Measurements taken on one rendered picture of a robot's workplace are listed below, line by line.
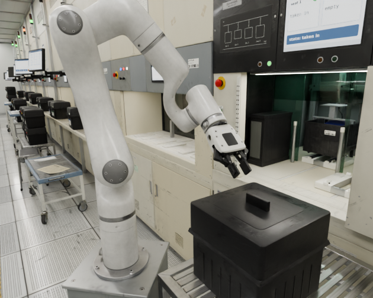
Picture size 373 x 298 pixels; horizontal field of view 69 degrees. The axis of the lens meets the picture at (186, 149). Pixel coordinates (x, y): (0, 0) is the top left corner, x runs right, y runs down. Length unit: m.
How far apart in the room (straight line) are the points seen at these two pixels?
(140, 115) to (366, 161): 2.14
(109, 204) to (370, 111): 0.84
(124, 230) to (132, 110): 1.91
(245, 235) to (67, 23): 0.65
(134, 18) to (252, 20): 0.63
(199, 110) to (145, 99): 1.90
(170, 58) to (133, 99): 1.89
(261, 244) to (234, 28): 1.02
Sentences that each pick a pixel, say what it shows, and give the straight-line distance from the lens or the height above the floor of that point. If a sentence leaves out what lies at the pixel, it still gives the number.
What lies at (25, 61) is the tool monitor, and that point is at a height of 1.73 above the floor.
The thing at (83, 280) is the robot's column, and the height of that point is 0.76.
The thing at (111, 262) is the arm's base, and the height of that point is 0.80.
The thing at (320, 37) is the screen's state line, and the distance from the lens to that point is 1.12.
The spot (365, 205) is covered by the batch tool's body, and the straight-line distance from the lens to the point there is 1.05.
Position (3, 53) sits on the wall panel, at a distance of 14.34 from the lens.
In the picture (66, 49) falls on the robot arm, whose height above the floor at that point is 1.45.
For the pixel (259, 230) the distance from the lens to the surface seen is 0.71.
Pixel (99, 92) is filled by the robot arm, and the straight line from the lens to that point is 0.80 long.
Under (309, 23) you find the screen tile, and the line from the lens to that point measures 1.15.
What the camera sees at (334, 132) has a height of 1.08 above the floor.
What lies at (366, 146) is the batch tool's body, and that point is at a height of 1.16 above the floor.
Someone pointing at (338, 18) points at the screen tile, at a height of 1.56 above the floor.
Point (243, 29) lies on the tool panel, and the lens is 1.35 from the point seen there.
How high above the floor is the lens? 1.37
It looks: 15 degrees down
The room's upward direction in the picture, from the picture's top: 1 degrees counter-clockwise
